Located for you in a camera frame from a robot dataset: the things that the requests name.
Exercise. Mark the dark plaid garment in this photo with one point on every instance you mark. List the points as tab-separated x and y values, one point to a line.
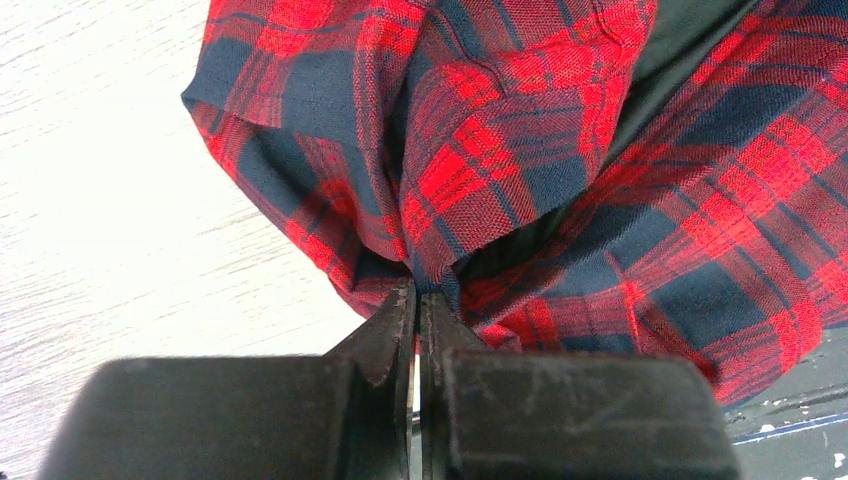
643	177

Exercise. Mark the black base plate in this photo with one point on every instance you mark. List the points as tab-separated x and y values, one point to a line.
797	428

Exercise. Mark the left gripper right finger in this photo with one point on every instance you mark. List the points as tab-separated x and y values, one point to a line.
488	414

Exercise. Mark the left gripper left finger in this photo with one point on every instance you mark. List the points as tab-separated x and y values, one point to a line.
341	415

